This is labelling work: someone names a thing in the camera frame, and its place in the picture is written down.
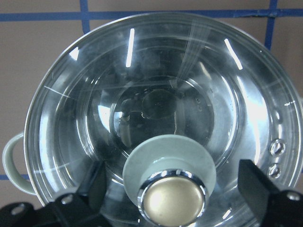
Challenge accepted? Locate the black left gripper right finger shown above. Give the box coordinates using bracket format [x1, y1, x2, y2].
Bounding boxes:
[238, 159, 303, 227]

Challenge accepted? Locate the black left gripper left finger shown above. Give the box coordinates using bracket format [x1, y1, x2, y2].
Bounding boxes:
[0, 162, 107, 227]

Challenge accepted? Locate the glass pot lid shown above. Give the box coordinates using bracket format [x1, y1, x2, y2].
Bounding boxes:
[24, 13, 303, 227]

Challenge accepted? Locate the stainless steel pot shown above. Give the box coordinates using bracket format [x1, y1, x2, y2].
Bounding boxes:
[1, 11, 303, 227]

